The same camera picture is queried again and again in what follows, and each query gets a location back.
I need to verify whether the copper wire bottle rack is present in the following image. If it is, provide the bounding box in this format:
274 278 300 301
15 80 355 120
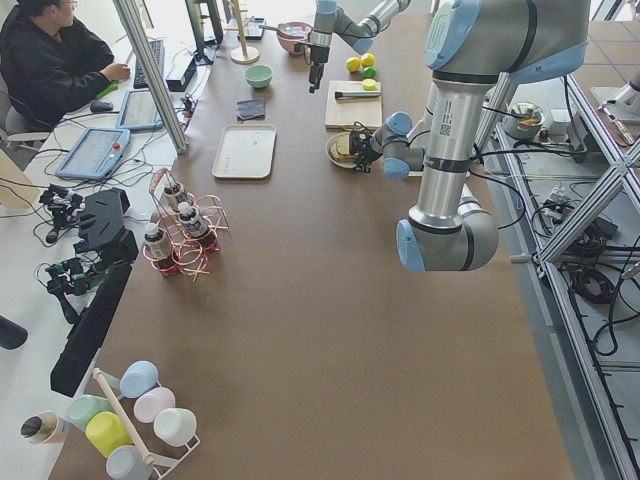
142 167 229 281

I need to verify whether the light blue plastic cup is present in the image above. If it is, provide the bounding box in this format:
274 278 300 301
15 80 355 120
120 360 159 399

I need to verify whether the black handled metal tool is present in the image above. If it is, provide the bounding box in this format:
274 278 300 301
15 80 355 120
334 91 381 100

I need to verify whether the white plate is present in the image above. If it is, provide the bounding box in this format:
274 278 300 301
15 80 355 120
326 132 360 170

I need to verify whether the blue teach pendant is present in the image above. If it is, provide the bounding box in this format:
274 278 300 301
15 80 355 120
55 128 131 180
116 89 163 132

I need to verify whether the seated person in black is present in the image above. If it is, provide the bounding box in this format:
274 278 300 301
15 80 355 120
1 1 131 131

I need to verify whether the cream rabbit tray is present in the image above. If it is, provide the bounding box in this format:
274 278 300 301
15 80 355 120
211 124 276 180

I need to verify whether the pink bowl with ice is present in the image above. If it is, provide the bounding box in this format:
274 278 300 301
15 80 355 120
276 21 312 55

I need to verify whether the green lime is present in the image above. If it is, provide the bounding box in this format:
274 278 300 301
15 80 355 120
362 66 377 79

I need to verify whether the dark grey folded cloth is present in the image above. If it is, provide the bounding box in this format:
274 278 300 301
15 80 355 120
236 98 266 121

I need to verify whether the yellow lemon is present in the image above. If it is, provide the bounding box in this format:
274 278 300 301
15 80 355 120
345 56 361 73
360 52 375 68

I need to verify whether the dark drink bottle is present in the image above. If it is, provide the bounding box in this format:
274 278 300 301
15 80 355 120
178 201 209 239

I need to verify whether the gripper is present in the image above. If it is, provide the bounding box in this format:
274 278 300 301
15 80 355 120
295 41 330 85
349 129 383 173

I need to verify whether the wooden cutting board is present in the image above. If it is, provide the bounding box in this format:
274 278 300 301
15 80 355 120
324 80 383 130

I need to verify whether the half lemon slice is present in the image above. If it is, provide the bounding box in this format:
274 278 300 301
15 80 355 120
362 79 378 91

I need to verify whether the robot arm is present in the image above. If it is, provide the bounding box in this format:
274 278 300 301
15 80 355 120
356 1 590 272
299 0 410 94

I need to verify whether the yellow plastic cup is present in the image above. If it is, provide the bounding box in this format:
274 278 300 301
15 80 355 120
85 411 133 458

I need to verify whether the white cup drying rack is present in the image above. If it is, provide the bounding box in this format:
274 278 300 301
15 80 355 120
67 368 201 479

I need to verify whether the wooden mug tree stand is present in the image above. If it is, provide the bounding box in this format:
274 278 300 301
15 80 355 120
226 0 260 65

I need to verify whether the black keyboard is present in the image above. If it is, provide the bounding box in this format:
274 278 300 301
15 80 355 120
132 38 166 90

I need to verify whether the mint green bowl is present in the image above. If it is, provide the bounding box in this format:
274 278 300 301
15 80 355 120
244 65 273 89

